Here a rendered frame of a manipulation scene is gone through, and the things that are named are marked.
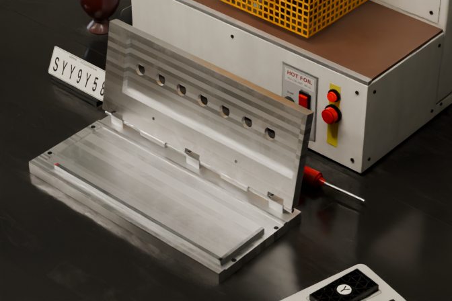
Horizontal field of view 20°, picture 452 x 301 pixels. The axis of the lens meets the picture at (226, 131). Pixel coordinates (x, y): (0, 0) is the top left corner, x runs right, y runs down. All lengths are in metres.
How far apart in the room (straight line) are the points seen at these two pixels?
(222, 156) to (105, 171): 0.21
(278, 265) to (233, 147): 0.22
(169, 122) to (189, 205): 0.17
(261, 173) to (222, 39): 0.31
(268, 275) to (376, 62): 0.42
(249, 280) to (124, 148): 0.39
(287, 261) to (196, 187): 0.22
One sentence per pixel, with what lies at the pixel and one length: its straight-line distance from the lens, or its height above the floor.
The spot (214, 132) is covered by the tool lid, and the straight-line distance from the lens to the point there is 2.15.
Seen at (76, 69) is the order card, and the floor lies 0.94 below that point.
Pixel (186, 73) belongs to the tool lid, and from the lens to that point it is 2.15.
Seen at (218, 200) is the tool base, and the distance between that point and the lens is 2.12.
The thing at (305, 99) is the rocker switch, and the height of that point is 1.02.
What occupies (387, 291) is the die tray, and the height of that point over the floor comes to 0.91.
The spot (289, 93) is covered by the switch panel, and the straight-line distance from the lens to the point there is 2.23.
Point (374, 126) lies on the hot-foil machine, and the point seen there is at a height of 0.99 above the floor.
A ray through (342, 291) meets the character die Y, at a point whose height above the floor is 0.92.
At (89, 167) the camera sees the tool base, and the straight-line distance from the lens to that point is 2.21.
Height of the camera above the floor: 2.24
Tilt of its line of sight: 35 degrees down
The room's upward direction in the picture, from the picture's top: straight up
